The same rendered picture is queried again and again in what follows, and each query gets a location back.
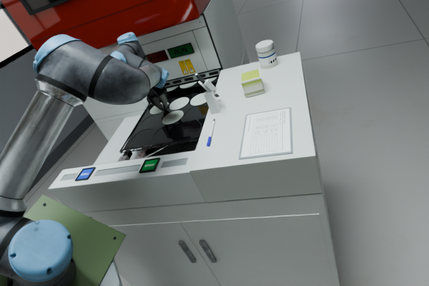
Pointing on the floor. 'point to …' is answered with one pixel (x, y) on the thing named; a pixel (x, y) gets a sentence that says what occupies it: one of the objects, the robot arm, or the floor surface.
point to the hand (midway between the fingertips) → (165, 108)
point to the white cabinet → (228, 242)
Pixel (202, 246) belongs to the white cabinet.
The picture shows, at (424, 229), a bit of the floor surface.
